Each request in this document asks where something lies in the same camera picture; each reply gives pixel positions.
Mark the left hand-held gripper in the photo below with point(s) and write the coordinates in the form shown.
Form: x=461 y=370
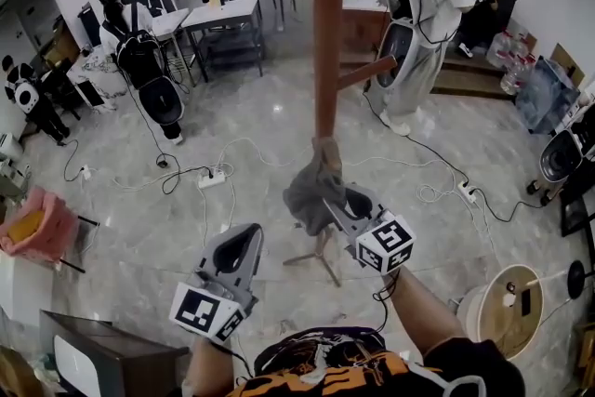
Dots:
x=204 y=307

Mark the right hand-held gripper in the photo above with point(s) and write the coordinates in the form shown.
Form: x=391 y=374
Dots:
x=386 y=242

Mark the grey cap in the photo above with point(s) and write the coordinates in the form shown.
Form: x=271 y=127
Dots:
x=312 y=195

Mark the brown wooden coat rack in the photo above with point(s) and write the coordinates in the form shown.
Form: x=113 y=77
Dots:
x=327 y=37

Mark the person's left forearm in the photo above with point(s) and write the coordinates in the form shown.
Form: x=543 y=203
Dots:
x=209 y=367

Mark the person's right forearm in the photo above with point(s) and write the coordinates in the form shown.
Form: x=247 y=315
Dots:
x=423 y=316

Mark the white power strip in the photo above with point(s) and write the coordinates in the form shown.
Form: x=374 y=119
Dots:
x=211 y=179
x=467 y=191

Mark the dark wooden cabinet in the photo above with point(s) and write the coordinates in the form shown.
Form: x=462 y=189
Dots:
x=121 y=353

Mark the black shirt with orange print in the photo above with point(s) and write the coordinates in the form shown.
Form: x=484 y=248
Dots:
x=353 y=372

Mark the white board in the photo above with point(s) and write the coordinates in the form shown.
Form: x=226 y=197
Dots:
x=74 y=362

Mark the pink basket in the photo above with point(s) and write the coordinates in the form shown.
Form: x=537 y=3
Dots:
x=46 y=223

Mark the wooden steps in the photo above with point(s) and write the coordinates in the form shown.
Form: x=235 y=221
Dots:
x=465 y=79

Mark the black round stand base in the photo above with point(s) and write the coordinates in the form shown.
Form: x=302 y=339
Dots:
x=578 y=279

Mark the clear water jug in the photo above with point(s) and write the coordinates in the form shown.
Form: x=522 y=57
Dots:
x=516 y=76
x=499 y=51

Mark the blue plastic bag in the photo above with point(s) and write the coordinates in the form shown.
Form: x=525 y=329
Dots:
x=546 y=97

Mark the wooden counter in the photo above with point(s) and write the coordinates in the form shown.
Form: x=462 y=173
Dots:
x=365 y=25

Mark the white table with black legs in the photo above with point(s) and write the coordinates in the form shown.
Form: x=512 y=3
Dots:
x=223 y=14
x=169 y=19

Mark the black speaker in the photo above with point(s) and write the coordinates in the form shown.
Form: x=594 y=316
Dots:
x=89 y=25

